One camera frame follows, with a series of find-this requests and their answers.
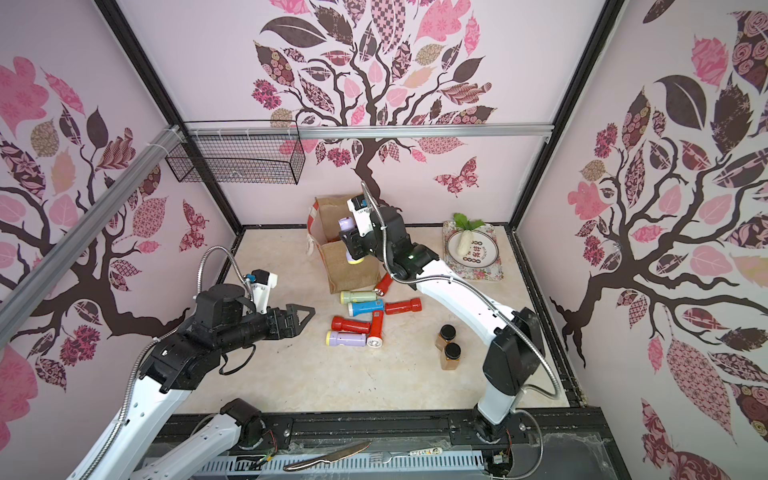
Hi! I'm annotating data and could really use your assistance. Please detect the burlap tote bag red trim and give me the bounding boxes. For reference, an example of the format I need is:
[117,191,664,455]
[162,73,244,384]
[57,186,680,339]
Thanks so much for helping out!
[307,195,382,294]

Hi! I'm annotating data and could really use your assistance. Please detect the flexible metal conduit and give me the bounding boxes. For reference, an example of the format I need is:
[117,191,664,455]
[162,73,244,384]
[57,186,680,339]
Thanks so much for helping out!
[77,245,253,480]
[361,181,563,409]

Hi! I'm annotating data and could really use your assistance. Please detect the floral placemat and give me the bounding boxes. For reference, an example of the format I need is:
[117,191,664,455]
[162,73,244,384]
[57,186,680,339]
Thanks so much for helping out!
[441,221,504,282]

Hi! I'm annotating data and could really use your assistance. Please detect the back aluminium frame bar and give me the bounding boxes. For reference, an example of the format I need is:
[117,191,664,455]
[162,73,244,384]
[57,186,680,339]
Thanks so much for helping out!
[186,122,554,140]

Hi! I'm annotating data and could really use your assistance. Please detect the green flashlight near bag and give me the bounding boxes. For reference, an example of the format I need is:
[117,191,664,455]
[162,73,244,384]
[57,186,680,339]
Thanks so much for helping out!
[340,291,378,304]

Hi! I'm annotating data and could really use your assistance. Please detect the white slotted cable duct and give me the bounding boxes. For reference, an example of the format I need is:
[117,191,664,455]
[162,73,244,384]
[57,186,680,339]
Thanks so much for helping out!
[193,451,485,478]

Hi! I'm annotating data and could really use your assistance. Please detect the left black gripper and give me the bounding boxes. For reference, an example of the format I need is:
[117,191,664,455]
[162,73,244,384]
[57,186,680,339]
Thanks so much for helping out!
[216,304,315,354]

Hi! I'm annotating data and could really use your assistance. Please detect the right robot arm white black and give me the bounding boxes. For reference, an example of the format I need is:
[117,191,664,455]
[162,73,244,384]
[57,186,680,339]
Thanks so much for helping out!
[339,195,559,443]

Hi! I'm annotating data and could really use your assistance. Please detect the purple flashlight horizontal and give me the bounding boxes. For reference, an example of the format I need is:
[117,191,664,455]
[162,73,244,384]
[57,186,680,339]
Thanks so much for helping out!
[325,331,367,347]

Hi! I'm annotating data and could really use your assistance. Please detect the black wire wall basket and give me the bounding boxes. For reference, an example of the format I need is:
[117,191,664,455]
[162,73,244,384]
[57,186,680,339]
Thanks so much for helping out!
[165,120,306,185]

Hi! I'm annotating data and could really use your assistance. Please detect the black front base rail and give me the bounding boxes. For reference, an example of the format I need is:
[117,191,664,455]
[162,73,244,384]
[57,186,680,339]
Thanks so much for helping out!
[155,407,607,452]

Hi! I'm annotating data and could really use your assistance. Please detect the spice jar black lid lower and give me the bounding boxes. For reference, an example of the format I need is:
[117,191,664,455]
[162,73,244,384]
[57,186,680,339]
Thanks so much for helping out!
[440,342,462,371]

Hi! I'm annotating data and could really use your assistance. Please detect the spice jar black lid upper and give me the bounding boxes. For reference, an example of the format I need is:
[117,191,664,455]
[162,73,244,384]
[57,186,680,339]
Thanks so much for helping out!
[435,324,457,351]

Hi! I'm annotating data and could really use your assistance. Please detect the spice jar black lid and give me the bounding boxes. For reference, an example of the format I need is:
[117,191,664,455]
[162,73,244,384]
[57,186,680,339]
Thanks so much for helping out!
[435,324,457,351]
[440,342,462,371]

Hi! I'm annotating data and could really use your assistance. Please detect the purple flashlight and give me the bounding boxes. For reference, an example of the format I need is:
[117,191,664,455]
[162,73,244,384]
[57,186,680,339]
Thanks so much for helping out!
[338,217,366,265]

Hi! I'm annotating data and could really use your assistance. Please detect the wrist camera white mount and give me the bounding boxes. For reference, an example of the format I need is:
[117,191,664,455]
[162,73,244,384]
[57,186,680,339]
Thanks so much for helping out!
[246,269,278,314]
[347,193,374,237]

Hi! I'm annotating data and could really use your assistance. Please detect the aluminium frame bar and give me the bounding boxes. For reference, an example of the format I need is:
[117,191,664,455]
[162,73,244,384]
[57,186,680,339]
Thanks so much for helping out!
[186,122,554,140]
[1,125,182,345]

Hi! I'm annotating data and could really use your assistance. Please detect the left aluminium frame bar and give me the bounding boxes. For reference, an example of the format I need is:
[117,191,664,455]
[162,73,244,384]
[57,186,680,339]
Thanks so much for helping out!
[1,125,182,345]

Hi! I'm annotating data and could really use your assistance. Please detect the red flashlight centre horizontal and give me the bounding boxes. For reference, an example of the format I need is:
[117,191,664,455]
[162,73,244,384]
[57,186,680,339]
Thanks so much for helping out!
[331,316,371,335]

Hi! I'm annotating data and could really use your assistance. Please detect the right flexible metal conduit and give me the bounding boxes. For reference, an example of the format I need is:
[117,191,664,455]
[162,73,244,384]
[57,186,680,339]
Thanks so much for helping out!
[361,181,563,409]

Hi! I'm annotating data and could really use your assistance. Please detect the left flexible metal conduit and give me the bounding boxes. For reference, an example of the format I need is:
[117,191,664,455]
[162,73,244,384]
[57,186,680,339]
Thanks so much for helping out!
[77,245,253,480]

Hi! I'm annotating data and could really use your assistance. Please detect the white radish toy green leaves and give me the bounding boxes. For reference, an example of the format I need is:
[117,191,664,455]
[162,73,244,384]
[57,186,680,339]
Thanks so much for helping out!
[453,213,485,258]

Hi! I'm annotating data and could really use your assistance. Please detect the red flashlight white head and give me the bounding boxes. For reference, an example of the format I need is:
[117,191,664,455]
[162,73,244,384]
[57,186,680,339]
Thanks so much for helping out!
[366,310,385,348]

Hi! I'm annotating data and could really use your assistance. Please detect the white patterned plate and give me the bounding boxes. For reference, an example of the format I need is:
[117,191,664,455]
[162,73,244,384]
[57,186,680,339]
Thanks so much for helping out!
[446,230,500,269]

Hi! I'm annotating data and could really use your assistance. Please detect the table knife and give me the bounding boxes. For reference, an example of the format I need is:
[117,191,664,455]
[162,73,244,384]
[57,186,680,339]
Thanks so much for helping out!
[282,441,372,473]

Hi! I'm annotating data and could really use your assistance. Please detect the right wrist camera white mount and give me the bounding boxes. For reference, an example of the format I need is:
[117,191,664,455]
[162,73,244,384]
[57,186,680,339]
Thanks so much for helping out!
[347,193,374,237]

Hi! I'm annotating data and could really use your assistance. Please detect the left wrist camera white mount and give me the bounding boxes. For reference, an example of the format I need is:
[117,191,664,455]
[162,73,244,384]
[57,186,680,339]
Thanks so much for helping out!
[246,269,278,314]

